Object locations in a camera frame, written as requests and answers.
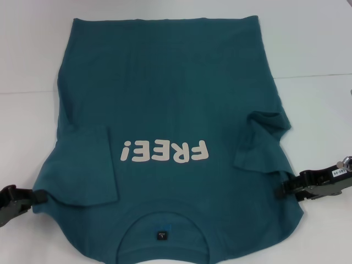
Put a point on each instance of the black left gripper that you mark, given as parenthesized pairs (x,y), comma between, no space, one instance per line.
(9,203)

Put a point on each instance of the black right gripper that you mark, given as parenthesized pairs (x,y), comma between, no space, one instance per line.
(324,184)

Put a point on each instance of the teal t-shirt with FREE print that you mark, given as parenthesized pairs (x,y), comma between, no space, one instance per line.
(165,110)

